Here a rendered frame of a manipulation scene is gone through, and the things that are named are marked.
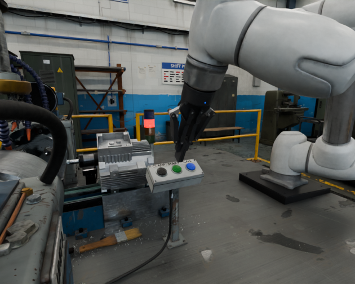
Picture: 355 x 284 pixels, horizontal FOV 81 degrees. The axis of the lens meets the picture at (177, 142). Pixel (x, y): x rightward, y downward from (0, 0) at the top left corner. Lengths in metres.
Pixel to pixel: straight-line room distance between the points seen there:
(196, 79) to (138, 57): 5.65
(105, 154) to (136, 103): 5.21
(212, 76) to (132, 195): 0.57
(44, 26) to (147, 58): 2.40
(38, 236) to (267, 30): 0.38
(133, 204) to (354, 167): 0.93
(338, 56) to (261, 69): 0.10
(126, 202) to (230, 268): 0.43
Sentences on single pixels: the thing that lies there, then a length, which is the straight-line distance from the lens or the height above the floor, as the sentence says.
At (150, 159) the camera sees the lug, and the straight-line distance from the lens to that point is 0.81.
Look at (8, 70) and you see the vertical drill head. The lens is 0.83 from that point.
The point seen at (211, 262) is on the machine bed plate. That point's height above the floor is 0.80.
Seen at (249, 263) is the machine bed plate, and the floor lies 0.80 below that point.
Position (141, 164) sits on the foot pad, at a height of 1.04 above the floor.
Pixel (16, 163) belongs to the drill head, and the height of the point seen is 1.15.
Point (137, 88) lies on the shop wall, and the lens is 5.97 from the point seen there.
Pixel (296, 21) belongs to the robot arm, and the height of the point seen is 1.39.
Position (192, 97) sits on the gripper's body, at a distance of 0.46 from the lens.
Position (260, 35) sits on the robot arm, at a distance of 0.37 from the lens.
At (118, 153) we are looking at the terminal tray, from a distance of 0.79.
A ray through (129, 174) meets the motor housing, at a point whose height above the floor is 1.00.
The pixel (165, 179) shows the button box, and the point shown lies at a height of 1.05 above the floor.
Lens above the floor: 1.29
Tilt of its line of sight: 12 degrees down
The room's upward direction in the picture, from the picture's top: straight up
